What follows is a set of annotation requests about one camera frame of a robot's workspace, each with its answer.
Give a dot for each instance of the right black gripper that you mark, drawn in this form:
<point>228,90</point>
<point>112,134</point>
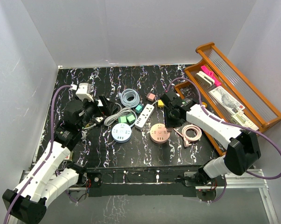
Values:
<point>169,123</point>

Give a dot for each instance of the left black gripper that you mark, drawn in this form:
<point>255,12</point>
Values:
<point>93,104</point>

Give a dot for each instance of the pink small adapter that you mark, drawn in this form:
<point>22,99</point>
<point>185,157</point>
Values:
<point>169,130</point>

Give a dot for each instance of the pink round power strip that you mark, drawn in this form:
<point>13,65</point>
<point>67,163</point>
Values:
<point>159,134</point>

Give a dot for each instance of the yellow cube adapter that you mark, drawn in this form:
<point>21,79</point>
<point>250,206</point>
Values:
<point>160,103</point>

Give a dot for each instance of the green cube adapter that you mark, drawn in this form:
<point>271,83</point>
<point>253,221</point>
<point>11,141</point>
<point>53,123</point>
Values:
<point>130,118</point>
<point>122,119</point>

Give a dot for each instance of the blue round power strip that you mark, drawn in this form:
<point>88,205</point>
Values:
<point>121,133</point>

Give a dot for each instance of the teal cube adapter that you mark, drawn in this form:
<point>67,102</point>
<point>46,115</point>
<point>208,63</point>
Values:
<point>139,108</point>

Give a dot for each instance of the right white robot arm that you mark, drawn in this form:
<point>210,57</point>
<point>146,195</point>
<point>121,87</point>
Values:
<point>242,147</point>

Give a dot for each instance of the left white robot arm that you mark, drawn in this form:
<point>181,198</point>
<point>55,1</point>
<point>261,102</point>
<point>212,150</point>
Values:
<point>29,200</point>

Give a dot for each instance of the black power strip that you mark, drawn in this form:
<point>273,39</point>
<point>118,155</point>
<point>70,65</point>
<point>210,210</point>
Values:
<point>107,111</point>

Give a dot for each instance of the white slanted power strip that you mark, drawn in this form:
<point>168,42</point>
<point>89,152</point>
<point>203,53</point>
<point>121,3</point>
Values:
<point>144,116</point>

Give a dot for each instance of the pink cube adapter top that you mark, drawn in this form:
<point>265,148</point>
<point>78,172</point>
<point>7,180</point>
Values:
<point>151,97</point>

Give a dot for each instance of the wooden shelf rack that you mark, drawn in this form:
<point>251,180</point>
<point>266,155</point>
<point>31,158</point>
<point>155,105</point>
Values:
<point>257,107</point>

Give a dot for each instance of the small white red box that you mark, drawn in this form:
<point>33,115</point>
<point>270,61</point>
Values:
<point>69,157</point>

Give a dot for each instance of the pink box on shelf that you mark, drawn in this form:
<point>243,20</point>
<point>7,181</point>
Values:
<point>211,75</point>

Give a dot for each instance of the printed package on shelf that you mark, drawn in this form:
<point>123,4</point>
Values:
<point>224,98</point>

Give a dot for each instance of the green white box on shelf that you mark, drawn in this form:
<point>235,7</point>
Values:
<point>241,119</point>

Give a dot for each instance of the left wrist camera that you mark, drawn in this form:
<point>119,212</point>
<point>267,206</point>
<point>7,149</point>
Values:
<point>84,92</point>

